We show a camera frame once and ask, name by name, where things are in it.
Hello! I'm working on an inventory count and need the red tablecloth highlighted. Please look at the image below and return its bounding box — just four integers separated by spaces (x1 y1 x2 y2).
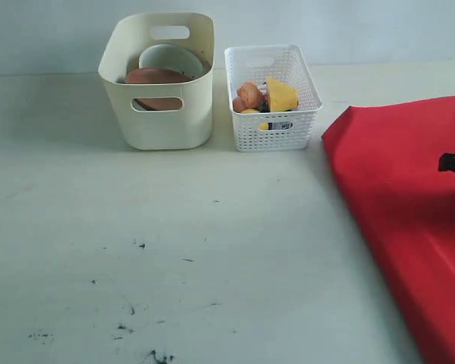
322 96 455 363

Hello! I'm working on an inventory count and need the blue white milk carton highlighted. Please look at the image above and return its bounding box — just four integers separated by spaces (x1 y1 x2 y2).
259 99 293 131

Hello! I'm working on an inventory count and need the yellow cheese wedge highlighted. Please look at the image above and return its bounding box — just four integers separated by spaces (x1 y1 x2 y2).
266 77 298 112

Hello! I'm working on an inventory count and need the yellow lemon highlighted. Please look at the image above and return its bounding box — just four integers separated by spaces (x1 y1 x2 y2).
241 108 269 131

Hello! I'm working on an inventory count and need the bread piece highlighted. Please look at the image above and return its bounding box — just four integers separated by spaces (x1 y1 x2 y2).
237 82 266 109

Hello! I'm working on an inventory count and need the brown egg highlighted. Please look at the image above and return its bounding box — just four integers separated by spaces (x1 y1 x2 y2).
232 96 248 113

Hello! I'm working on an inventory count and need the white ceramic bowl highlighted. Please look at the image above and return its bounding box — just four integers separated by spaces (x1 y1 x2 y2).
138 44 204 78

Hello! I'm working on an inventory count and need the brown wooden plate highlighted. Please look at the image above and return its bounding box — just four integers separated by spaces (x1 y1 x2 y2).
125 67 191 111

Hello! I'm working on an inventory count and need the white perforated plastic basket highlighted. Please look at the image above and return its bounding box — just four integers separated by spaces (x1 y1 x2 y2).
224 45 322 152

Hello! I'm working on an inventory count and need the cream plastic bin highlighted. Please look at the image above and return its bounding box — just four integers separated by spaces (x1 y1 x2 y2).
98 12 215 150

